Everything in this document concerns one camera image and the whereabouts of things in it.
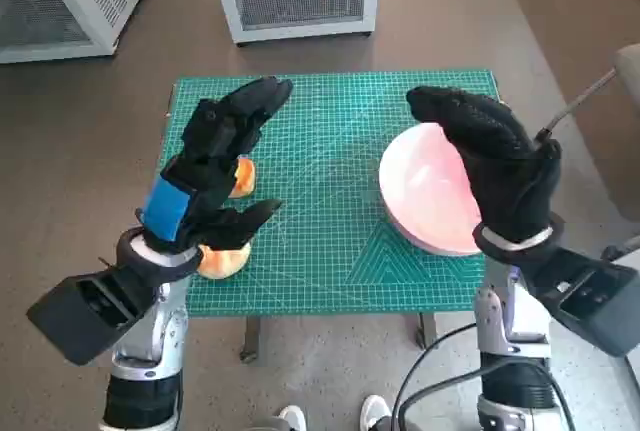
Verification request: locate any green cutting mat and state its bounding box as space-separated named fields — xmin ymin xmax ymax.
xmin=158 ymin=69 xmax=504 ymax=320

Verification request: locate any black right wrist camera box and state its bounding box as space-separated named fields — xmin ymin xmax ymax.
xmin=524 ymin=245 xmax=640 ymax=358

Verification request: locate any pink bowl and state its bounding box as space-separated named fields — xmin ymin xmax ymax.
xmin=378 ymin=123 xmax=484 ymax=257

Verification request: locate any black metal table leg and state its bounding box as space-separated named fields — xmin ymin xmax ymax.
xmin=239 ymin=315 xmax=264 ymax=363
xmin=414 ymin=311 xmax=439 ymax=351

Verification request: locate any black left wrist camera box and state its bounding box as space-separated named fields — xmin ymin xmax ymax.
xmin=25 ymin=270 xmax=151 ymax=366

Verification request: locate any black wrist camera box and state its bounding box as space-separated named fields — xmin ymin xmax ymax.
xmin=25 ymin=270 xmax=151 ymax=366
xmin=524 ymin=245 xmax=640 ymax=358

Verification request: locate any grey chair with metal legs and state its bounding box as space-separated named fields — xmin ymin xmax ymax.
xmin=532 ymin=43 xmax=640 ymax=265

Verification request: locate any round toy bread roll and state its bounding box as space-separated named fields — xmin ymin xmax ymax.
xmin=196 ymin=240 xmax=252 ymax=281

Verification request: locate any long toy bread loaf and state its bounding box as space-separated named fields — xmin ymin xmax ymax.
xmin=227 ymin=158 xmax=259 ymax=200

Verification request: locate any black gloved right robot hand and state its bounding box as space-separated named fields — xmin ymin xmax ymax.
xmin=405 ymin=85 xmax=564 ymax=245

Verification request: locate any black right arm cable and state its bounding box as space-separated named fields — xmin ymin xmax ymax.
xmin=398 ymin=368 xmax=485 ymax=431
xmin=390 ymin=323 xmax=479 ymax=431

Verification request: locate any white board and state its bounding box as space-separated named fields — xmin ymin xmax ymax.
xmin=623 ymin=353 xmax=640 ymax=402

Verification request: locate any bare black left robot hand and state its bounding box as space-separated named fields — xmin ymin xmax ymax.
xmin=134 ymin=75 xmax=295 ymax=255

